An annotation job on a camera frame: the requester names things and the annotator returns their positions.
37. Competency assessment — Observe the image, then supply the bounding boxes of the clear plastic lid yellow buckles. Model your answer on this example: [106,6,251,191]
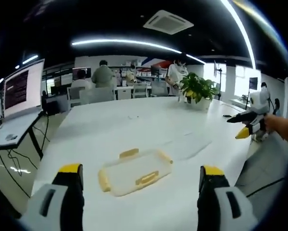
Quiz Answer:
[97,148,174,197]

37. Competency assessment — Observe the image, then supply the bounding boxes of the green potted plant white pot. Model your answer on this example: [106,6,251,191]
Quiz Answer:
[178,72,220,111]

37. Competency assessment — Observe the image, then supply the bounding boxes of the long ceiling light strip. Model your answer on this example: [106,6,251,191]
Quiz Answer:
[220,0,256,71]
[71,39,207,65]

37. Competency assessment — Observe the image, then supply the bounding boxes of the black cables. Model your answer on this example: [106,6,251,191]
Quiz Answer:
[0,113,51,199]

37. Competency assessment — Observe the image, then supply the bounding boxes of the short ceiling light strip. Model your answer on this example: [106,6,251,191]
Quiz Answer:
[22,54,39,64]

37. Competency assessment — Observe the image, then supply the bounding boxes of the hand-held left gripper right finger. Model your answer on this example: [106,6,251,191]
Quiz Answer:
[197,165,259,231]

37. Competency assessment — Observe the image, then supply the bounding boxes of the black tripod stand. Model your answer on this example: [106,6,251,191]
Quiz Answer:
[213,60,224,100]

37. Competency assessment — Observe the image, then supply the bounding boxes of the ceiling air conditioner vent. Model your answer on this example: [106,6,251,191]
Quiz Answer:
[143,9,195,36]

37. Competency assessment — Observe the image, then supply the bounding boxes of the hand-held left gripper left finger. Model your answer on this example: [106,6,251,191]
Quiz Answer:
[20,163,85,231]

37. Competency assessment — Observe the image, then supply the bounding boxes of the white side desk black legs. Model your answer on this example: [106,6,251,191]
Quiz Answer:
[0,111,50,160]

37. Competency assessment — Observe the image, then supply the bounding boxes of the large computer monitor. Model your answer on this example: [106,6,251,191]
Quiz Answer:
[2,58,45,119]

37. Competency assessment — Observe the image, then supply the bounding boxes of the small dark monitor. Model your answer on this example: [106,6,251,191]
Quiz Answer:
[72,67,92,80]

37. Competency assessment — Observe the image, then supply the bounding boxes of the clear plastic film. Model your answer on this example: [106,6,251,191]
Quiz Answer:
[162,131,212,161]

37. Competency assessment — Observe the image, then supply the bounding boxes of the person's right hand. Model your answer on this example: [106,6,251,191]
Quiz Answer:
[263,114,286,140]

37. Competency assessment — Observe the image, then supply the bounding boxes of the grey office chair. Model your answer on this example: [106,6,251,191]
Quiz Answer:
[79,87,115,104]
[66,86,90,108]
[131,83,148,99]

